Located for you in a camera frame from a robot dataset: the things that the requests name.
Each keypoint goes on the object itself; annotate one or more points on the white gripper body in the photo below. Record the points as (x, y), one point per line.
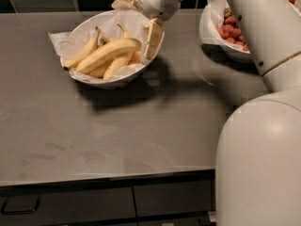
(156, 1)

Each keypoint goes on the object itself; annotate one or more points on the right dark drawer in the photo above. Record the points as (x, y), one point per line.
(174, 198)

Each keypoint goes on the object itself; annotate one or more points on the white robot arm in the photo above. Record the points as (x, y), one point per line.
(258, 157)

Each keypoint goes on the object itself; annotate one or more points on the white strawberry bowl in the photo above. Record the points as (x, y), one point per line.
(211, 18)

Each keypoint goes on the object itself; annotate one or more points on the yellow banana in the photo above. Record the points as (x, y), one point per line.
(108, 52)
(121, 60)
(99, 72)
(90, 47)

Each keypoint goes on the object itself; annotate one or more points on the left dark drawer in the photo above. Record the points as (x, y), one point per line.
(77, 206)

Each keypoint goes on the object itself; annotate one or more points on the dark drawer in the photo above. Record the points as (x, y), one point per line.
(77, 206)
(174, 198)

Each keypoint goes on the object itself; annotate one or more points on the pile of red strawberries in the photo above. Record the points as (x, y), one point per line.
(230, 32)

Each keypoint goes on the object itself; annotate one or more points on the orange-tinted banana at back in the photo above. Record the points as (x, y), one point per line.
(135, 58)

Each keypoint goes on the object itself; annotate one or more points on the lower drawer with metal latch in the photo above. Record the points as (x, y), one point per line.
(200, 218)

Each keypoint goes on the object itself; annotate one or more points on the white paper liner in banana bowl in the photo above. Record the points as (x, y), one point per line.
(109, 22)

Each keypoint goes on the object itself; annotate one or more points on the left black drawer handle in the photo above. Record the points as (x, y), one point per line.
(20, 205)

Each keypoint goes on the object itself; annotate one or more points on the white paper liner in strawberry bowl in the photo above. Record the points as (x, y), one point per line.
(219, 27)

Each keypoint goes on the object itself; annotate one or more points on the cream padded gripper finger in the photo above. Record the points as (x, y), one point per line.
(125, 5)
(153, 33)

